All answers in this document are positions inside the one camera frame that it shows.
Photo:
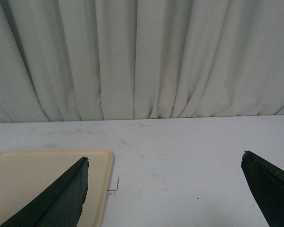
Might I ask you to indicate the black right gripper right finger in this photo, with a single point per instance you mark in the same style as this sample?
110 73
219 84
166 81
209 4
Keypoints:
266 183

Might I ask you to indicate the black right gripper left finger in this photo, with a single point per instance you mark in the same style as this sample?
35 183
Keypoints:
60 204

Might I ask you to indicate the beige rectangular plastic plate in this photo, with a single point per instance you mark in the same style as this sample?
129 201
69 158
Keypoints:
25 173

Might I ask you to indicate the white fabric curtain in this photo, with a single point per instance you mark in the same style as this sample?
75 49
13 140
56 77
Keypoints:
79 60

